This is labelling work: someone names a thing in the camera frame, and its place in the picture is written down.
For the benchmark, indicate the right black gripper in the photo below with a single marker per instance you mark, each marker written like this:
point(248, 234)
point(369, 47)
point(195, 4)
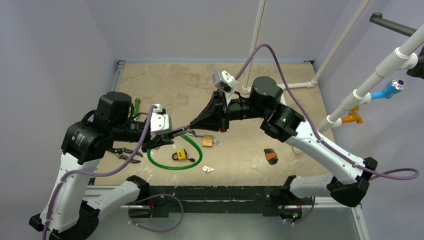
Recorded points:
point(224, 112)

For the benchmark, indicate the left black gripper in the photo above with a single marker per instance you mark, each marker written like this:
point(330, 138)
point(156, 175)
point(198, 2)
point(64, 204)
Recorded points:
point(157, 140)

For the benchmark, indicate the large brass padlock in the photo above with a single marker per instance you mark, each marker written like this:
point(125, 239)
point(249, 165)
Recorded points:
point(206, 139)

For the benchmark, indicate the small yellow padlock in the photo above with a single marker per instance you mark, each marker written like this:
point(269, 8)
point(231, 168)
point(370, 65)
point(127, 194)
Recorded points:
point(182, 155)

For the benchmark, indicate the green cable lock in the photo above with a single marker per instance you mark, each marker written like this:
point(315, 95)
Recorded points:
point(180, 168)

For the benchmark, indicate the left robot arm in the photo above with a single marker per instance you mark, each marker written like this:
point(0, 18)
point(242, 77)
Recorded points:
point(67, 215)

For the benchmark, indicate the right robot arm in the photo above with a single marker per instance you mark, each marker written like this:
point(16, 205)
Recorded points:
point(349, 176)

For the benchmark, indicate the orange hex key set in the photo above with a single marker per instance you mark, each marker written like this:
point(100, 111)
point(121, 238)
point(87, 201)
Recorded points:
point(271, 156)

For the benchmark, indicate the black pliers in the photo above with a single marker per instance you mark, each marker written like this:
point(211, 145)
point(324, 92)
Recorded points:
point(124, 153)

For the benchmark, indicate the orange faucet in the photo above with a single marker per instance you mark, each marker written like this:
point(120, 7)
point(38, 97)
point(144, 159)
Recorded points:
point(352, 116)

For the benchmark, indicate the blue faucet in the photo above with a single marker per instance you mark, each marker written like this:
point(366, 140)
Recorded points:
point(393, 87)

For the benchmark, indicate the black overhead bar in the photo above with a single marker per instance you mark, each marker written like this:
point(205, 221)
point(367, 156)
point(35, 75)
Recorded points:
point(378, 19)

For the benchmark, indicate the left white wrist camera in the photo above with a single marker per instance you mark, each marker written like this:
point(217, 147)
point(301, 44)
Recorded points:
point(160, 121)

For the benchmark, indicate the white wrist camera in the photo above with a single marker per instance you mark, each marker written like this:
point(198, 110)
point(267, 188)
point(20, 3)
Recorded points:
point(160, 121)
point(226, 83)

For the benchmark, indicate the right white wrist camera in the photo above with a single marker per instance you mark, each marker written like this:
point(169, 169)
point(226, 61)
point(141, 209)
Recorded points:
point(226, 83)

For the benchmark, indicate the green hose nozzle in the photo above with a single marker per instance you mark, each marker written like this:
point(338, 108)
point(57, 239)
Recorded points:
point(136, 106)

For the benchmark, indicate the white pvc pipe frame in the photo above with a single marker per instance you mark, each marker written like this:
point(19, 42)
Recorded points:
point(401, 58)

